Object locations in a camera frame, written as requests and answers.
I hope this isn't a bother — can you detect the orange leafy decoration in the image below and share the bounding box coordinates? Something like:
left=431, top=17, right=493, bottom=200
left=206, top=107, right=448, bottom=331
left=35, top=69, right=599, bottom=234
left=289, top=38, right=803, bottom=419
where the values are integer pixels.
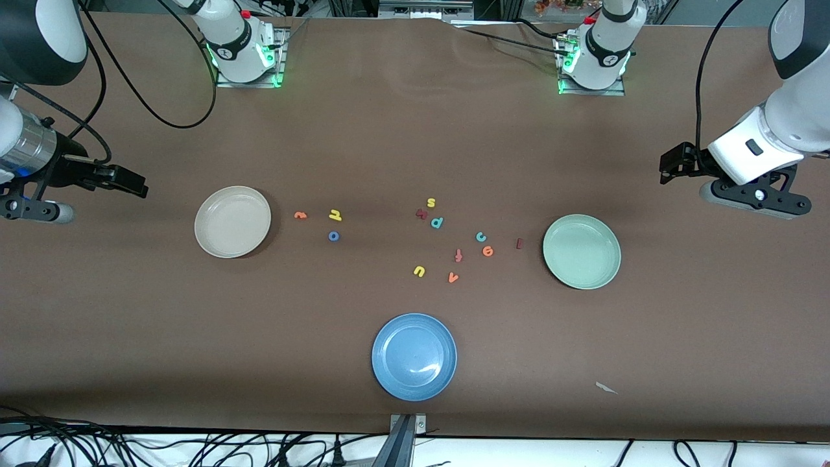
left=535, top=0, right=600, bottom=15

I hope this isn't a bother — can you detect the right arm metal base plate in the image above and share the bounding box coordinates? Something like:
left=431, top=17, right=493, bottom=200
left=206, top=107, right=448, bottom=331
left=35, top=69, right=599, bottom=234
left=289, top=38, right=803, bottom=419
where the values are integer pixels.
left=216, top=26, right=286, bottom=89

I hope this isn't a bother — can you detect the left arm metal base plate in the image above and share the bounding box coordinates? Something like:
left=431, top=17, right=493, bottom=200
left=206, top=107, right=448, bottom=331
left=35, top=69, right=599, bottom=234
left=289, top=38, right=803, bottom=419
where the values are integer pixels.
left=556, top=36, right=626, bottom=97

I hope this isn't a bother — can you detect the pale green round plate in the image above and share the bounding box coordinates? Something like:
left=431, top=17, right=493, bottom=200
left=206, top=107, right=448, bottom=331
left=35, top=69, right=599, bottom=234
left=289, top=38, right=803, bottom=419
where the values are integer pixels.
left=542, top=213, right=623, bottom=291

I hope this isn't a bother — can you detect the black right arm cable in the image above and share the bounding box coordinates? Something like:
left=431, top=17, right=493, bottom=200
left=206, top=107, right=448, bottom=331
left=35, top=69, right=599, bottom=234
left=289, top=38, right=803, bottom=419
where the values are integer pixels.
left=0, top=0, right=219, bottom=164

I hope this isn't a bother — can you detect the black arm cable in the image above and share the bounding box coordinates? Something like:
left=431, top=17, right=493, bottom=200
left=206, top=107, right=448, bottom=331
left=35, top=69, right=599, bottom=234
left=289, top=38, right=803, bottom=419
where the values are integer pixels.
left=0, top=0, right=219, bottom=164
left=695, top=0, right=745, bottom=160

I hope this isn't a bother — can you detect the black cable tangle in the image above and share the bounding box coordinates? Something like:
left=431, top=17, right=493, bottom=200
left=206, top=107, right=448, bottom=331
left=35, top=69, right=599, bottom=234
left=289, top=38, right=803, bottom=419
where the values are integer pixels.
left=0, top=405, right=386, bottom=467

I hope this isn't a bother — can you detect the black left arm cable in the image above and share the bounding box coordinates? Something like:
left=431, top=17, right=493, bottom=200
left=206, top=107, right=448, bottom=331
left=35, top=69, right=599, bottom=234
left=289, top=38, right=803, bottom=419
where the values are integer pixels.
left=695, top=0, right=745, bottom=160

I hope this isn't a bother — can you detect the blue round plate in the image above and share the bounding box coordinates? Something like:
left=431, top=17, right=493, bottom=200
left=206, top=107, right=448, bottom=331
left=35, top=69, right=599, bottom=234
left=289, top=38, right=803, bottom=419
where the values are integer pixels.
left=371, top=313, right=458, bottom=402

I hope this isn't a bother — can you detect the black cable on table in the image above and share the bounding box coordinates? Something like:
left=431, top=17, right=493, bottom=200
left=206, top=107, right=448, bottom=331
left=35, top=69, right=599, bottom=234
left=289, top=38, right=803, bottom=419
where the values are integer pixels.
left=447, top=18, right=575, bottom=58

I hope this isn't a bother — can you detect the beige brown round plate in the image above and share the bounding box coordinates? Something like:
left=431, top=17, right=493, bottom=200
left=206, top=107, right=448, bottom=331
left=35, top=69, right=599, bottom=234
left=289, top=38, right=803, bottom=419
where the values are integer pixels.
left=194, top=186, right=272, bottom=259

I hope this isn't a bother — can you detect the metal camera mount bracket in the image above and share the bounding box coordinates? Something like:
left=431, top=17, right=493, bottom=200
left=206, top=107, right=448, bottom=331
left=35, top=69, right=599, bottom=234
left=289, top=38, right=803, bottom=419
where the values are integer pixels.
left=388, top=413, right=429, bottom=467

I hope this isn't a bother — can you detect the grey metal box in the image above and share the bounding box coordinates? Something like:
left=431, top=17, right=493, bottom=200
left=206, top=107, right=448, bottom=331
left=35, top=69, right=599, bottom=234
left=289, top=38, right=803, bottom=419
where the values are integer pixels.
left=378, top=0, right=474, bottom=19

